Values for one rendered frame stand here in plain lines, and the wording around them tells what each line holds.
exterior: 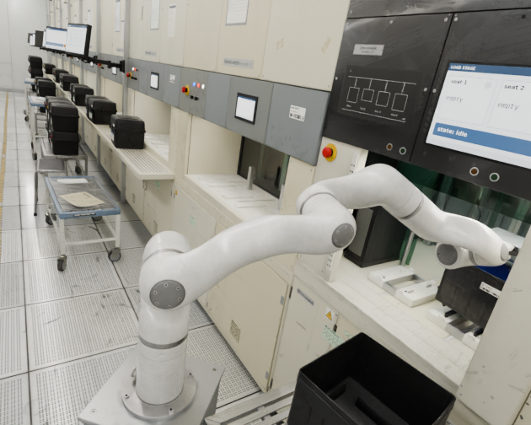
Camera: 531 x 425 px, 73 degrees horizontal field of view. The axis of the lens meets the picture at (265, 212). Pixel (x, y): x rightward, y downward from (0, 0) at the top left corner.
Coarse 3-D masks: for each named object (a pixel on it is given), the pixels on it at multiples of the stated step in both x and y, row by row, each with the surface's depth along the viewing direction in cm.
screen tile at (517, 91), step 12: (504, 84) 84; (516, 84) 82; (528, 84) 80; (504, 96) 85; (516, 96) 83; (528, 96) 81; (492, 120) 87; (504, 120) 85; (516, 120) 83; (528, 120) 81; (528, 132) 81
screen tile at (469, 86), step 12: (456, 84) 94; (468, 84) 91; (480, 84) 89; (444, 96) 96; (480, 96) 89; (444, 108) 97; (456, 108) 94; (468, 108) 92; (480, 108) 89; (456, 120) 94; (468, 120) 92; (480, 120) 89
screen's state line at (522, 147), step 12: (432, 132) 100; (444, 132) 97; (456, 132) 94; (468, 132) 92; (480, 132) 90; (480, 144) 90; (492, 144) 87; (504, 144) 85; (516, 144) 83; (528, 144) 81
